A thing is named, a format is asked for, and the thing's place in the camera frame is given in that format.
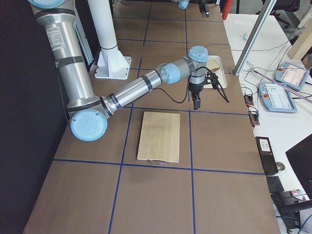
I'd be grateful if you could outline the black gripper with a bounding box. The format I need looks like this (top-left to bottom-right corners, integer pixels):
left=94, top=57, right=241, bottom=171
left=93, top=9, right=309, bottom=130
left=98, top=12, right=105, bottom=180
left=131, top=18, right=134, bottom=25
left=197, top=0, right=209, bottom=18
left=189, top=83, right=204, bottom=110

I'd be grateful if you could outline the bread slice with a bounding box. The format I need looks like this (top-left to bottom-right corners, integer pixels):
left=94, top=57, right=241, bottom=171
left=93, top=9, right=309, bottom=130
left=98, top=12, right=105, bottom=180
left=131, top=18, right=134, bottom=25
left=207, top=59, right=220, bottom=73

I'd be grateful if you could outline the cream bear serving tray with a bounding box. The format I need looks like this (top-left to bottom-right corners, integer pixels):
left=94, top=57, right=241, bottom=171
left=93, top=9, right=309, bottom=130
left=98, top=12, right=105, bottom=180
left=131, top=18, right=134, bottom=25
left=208, top=55, right=227, bottom=89

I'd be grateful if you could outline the black power strip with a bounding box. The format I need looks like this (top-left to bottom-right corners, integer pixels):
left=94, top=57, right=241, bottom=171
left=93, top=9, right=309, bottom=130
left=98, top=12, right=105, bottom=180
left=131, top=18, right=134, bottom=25
left=244, top=94, right=254, bottom=107
left=248, top=111, right=260, bottom=127

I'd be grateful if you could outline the wooden cutting board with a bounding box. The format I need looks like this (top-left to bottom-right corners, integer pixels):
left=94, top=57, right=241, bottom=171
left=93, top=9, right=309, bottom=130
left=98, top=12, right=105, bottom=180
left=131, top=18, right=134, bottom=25
left=137, top=112, right=180, bottom=164

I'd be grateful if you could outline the near teach pendant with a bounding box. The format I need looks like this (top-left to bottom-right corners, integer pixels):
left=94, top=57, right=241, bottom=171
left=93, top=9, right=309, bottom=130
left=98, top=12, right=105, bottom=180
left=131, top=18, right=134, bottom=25
left=259, top=82, right=297, bottom=114

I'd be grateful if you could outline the teach pendant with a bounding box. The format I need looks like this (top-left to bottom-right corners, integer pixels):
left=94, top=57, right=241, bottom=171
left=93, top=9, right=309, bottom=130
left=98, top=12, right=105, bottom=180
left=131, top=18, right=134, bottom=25
left=259, top=82, right=297, bottom=114
left=275, top=62, right=310, bottom=91

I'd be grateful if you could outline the black box on desk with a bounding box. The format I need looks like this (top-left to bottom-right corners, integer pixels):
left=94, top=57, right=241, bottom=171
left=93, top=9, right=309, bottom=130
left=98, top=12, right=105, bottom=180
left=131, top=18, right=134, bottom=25
left=255, top=136, right=278, bottom=176

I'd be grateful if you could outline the far teach pendant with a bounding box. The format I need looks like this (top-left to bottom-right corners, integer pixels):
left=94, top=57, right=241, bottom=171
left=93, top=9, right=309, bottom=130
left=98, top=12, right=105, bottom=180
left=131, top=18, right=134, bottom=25
left=275, top=62, right=310, bottom=91

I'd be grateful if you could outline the black monitor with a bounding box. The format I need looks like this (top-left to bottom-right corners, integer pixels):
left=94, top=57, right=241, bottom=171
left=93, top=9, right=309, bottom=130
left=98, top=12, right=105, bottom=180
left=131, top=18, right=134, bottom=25
left=286, top=137, right=312, bottom=193

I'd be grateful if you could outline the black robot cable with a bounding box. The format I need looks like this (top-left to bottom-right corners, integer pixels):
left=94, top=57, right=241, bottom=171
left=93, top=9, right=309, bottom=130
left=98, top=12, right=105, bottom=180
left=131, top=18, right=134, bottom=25
left=152, top=68, right=230, bottom=104

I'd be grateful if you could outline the aluminium frame post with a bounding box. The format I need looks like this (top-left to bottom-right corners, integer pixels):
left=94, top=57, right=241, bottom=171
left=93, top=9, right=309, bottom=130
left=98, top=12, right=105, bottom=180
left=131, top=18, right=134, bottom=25
left=234, top=0, right=277, bottom=76

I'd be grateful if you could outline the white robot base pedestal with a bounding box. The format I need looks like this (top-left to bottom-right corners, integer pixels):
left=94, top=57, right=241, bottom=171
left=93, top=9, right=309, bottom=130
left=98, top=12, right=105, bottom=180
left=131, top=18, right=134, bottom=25
left=88, top=0, right=132, bottom=80

